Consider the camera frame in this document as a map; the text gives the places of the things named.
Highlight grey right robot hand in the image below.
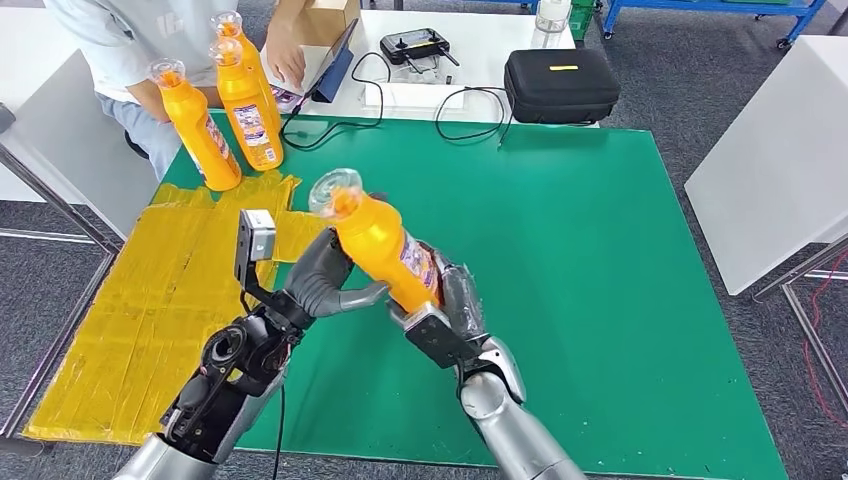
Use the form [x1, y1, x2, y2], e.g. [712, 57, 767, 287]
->
[387, 246, 493, 346]

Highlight person's left hand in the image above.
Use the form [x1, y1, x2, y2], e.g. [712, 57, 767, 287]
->
[264, 23, 308, 91]

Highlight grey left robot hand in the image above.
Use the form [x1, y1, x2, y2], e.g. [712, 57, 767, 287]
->
[283, 227, 391, 319]

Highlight orange detergent bottle clear cap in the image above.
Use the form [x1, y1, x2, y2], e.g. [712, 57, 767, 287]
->
[146, 58, 244, 193]
[209, 37, 285, 173]
[308, 168, 444, 314]
[211, 11, 283, 130]

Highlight smartphone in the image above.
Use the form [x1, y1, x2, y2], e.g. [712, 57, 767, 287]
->
[271, 86, 306, 115]

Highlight tablet in blue case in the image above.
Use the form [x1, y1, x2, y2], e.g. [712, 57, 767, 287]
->
[305, 17, 360, 104]

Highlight brown cardboard box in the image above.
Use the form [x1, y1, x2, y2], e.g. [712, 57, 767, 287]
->
[296, 0, 362, 48]

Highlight black remote controller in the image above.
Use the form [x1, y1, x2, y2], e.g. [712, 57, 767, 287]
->
[379, 27, 461, 74]

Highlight clear plastic stand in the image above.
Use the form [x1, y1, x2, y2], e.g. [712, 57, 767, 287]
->
[390, 56, 444, 85]

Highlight person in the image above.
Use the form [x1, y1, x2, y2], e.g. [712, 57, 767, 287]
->
[42, 0, 309, 181]

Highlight yellow tape mat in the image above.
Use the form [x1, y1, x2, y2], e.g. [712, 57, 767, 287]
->
[23, 170, 331, 446]

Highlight white table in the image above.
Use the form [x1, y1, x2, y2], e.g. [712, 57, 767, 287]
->
[684, 34, 848, 297]
[0, 7, 160, 240]
[258, 9, 601, 128]

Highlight black carry case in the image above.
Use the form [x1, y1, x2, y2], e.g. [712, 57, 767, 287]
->
[503, 47, 622, 126]

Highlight blue shelf cart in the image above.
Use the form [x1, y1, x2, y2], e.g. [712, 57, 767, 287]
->
[602, 0, 831, 49]
[360, 0, 539, 15]

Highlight green plastic crate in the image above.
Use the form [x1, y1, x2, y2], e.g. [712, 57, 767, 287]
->
[569, 0, 604, 41]

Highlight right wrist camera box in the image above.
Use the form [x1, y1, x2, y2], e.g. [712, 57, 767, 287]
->
[402, 303, 484, 370]

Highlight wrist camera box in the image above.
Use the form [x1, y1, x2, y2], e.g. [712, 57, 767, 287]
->
[402, 303, 484, 370]
[233, 209, 293, 313]

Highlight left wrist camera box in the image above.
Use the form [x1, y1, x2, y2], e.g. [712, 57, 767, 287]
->
[233, 209, 293, 313]

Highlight black cable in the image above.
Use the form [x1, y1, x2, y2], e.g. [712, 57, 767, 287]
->
[280, 51, 392, 151]
[434, 85, 515, 147]

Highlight grey metal table frame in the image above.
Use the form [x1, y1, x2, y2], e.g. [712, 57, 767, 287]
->
[753, 238, 848, 405]
[0, 102, 127, 452]

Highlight red cable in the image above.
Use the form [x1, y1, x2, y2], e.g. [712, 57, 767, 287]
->
[801, 254, 848, 415]

